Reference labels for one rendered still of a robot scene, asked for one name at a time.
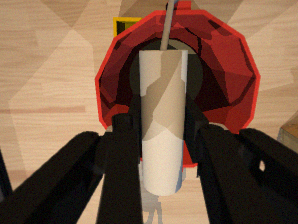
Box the wooden slatted crate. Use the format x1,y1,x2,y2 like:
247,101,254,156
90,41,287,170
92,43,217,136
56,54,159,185
280,123,298,153

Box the yellow shallow tray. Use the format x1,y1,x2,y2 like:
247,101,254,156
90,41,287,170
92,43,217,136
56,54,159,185
113,17,143,37

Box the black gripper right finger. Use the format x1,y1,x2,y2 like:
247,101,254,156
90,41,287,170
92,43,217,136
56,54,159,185
184,94,298,224

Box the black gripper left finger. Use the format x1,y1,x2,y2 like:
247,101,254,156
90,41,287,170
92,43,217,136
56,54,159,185
0,94,144,224

